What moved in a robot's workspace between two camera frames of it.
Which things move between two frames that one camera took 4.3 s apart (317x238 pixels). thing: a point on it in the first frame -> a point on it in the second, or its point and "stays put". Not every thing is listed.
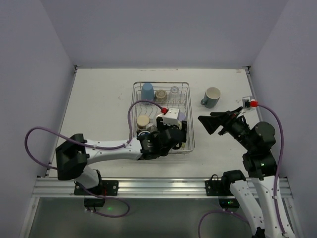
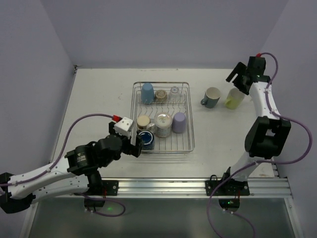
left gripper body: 173,135 -> 132,147
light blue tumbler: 147,92 stays put
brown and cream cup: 142,121 stays put
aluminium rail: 56,187 stays put
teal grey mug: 212,96 stays put
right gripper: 228,121 -> 240,80
